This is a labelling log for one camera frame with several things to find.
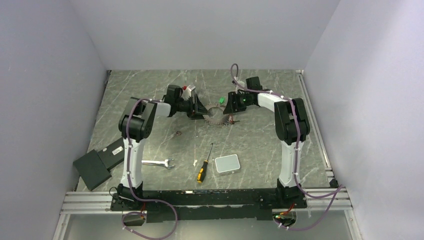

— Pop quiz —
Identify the purple cable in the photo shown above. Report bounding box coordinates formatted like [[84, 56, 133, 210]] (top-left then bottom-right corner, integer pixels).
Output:
[[230, 63, 345, 232], [121, 97, 180, 240]]

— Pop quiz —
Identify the grey rectangular tin box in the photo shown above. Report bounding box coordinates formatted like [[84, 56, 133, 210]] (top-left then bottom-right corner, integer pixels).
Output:
[[214, 154, 241, 174]]

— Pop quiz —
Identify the aluminium extrusion rail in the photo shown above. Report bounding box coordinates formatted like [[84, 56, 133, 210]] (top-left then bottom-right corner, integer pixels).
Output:
[[60, 191, 113, 215]]

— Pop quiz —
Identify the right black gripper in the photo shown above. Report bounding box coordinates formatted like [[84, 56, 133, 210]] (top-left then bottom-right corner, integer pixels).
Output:
[[222, 91, 253, 116]]

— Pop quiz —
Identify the black square plate rear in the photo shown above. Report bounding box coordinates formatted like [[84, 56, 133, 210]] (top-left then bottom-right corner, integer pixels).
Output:
[[97, 137, 125, 172]]

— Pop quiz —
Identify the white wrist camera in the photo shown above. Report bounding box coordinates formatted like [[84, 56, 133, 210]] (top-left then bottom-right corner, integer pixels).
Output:
[[234, 77, 246, 92], [181, 84, 196, 100]]

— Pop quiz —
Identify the black square plate front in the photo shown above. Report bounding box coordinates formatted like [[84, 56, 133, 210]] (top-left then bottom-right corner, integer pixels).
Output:
[[73, 150, 112, 191]]

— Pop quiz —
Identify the yellow black screwdriver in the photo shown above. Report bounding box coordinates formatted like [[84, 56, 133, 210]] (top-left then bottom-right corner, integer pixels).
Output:
[[196, 143, 214, 183]]

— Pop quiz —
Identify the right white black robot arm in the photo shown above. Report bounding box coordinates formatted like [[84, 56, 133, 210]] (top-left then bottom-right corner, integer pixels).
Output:
[[223, 76, 311, 208]]

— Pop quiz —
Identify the silver open-end wrench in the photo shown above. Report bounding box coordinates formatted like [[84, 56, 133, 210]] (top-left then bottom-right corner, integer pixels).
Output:
[[141, 158, 175, 169]]

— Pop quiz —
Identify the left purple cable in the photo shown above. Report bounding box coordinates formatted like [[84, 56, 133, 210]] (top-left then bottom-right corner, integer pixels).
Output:
[[121, 97, 180, 240]]

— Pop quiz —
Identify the black square plate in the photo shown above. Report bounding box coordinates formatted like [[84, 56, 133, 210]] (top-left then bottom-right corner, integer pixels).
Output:
[[97, 137, 125, 172], [73, 150, 112, 191]]

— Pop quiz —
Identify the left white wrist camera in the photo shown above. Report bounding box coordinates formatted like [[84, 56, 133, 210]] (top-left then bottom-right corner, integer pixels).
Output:
[[181, 84, 196, 100]]

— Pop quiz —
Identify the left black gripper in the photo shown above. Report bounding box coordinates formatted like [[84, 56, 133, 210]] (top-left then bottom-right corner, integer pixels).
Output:
[[175, 94, 211, 121]]

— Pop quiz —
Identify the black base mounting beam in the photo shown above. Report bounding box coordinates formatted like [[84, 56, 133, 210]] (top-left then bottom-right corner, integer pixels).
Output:
[[110, 185, 307, 223]]

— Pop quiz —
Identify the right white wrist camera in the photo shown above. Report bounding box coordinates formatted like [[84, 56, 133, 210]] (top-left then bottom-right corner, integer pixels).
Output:
[[234, 77, 246, 92]]

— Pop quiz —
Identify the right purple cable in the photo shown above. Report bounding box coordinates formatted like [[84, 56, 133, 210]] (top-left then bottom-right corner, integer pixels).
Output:
[[230, 63, 345, 232]]

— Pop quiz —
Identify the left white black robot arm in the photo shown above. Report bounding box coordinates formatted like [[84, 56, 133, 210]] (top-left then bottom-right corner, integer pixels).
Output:
[[117, 84, 208, 210]]

